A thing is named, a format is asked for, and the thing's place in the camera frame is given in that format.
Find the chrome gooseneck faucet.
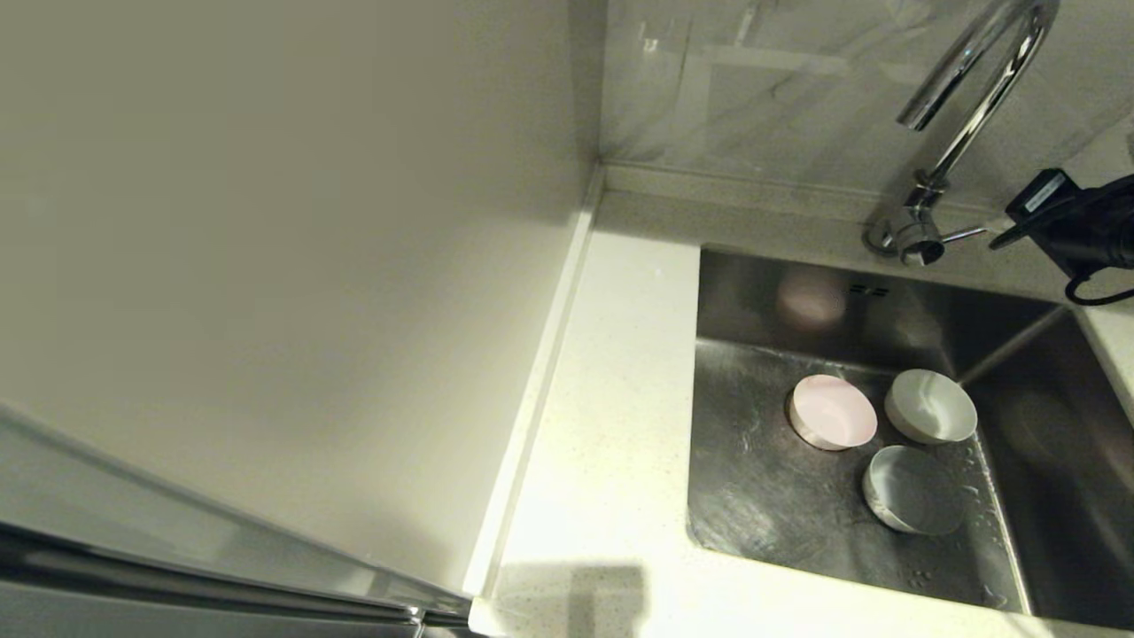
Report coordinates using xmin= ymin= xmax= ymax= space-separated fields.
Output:
xmin=864 ymin=0 xmax=1061 ymax=268

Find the white bowl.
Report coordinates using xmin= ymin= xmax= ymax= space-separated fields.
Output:
xmin=884 ymin=368 xmax=979 ymax=445
xmin=863 ymin=445 xmax=967 ymax=536

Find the pink bowl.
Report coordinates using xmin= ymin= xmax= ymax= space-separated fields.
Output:
xmin=788 ymin=373 xmax=879 ymax=451

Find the stainless steel sink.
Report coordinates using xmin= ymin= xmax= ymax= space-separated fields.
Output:
xmin=682 ymin=245 xmax=1134 ymax=632

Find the white cabinet side panel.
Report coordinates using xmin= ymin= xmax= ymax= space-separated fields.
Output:
xmin=0 ymin=0 xmax=605 ymax=595

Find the glossy grey appliance door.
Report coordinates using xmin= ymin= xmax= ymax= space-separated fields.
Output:
xmin=0 ymin=403 xmax=472 ymax=638

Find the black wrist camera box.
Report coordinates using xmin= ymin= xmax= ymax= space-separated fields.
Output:
xmin=1007 ymin=168 xmax=1082 ymax=222

